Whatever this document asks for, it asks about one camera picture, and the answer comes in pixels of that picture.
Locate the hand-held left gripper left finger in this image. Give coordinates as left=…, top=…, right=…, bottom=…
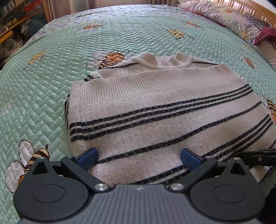
left=32, top=148, right=111, bottom=193

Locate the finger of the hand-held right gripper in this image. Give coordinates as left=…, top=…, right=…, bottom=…
left=234, top=148, right=276, bottom=167

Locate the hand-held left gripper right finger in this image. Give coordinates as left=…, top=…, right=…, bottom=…
left=168, top=149, right=247, bottom=192

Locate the white black-striped sweater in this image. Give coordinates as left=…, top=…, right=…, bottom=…
left=64, top=51, right=276, bottom=188

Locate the green quilted bee bedspread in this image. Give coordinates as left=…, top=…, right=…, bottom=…
left=0, top=3, right=276, bottom=222

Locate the red striped cloth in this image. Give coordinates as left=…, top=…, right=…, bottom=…
left=253, top=27, right=276, bottom=47

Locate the floral duvet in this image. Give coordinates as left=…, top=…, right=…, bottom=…
left=177, top=0, right=276, bottom=65

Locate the wooden headboard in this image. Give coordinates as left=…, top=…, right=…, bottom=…
left=212, top=0, right=276, bottom=29

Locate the striped curtain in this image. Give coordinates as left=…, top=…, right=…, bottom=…
left=42, top=0, right=179, bottom=23

